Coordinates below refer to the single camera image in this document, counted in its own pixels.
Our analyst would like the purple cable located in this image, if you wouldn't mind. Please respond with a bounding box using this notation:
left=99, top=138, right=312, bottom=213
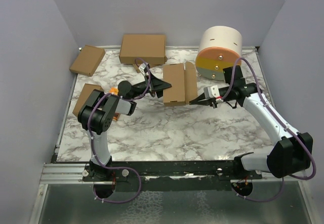
left=220, top=58, right=317, bottom=202
left=87, top=58, right=155, bottom=204

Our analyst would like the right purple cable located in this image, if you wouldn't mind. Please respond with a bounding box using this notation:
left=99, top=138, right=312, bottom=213
left=220, top=58, right=317, bottom=202

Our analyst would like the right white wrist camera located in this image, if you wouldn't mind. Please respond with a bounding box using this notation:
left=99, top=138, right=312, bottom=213
left=204, top=85, right=221, bottom=99

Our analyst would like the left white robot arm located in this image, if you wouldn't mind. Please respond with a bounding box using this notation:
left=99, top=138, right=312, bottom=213
left=77, top=74, right=172, bottom=181

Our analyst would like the brown cardboard box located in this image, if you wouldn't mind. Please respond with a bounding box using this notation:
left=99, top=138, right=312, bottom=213
left=163, top=61, right=197, bottom=107

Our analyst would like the small cardboard box under stack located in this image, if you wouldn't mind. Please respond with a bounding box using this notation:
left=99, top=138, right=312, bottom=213
left=133, top=63, right=141, bottom=73

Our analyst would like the aluminium rail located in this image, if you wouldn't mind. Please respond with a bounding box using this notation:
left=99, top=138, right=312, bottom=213
left=39, top=163, right=86, bottom=185

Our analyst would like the round pastel drawer cabinet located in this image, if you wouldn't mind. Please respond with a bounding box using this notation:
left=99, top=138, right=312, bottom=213
left=195, top=26, right=242, bottom=81

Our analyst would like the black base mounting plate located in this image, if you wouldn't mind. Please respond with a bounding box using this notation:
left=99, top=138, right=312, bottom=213
left=82, top=159, right=264, bottom=192

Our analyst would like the large folded cardboard box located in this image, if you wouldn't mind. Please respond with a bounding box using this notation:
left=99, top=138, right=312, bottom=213
left=119, top=34, right=167, bottom=65

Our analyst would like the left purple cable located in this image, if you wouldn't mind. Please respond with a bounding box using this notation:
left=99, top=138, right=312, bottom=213
left=87, top=58, right=155, bottom=204

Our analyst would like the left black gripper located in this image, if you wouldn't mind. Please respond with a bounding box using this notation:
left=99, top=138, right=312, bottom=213
left=130, top=71, right=173, bottom=99

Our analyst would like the folded cardboard box back left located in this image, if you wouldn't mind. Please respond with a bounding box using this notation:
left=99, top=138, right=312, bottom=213
left=69, top=45, right=105, bottom=77

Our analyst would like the folded cardboard box front left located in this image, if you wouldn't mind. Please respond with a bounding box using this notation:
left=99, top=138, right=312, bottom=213
left=72, top=83, right=104, bottom=117

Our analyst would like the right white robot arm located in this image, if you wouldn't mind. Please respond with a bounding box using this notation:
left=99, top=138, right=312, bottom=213
left=189, top=66, right=313, bottom=179

